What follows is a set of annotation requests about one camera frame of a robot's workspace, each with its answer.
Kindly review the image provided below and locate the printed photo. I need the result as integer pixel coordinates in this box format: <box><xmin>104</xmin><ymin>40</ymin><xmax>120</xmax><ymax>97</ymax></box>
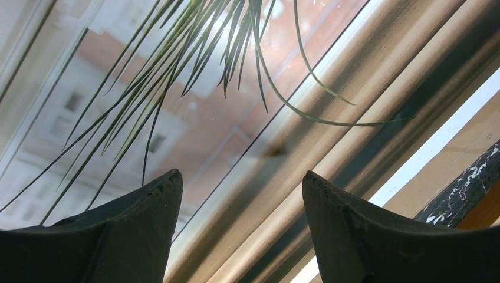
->
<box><xmin>1</xmin><ymin>1</ymin><xmax>499</xmax><ymax>282</ymax></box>

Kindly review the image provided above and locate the brown backing board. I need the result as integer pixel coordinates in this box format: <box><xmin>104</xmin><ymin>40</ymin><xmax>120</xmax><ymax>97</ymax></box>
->
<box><xmin>367</xmin><ymin>94</ymin><xmax>499</xmax><ymax>229</ymax></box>

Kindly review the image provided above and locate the wooden picture frame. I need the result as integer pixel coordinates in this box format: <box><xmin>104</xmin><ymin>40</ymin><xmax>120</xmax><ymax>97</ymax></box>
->
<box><xmin>456</xmin><ymin>186</ymin><xmax>499</xmax><ymax>230</ymax></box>

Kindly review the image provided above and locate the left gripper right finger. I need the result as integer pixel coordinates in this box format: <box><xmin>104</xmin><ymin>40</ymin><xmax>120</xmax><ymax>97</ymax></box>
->
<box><xmin>302</xmin><ymin>171</ymin><xmax>499</xmax><ymax>282</ymax></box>

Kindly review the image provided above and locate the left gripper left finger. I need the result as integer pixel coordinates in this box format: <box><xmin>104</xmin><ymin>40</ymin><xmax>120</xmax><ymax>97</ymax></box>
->
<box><xmin>1</xmin><ymin>169</ymin><xmax>183</xmax><ymax>282</ymax></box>

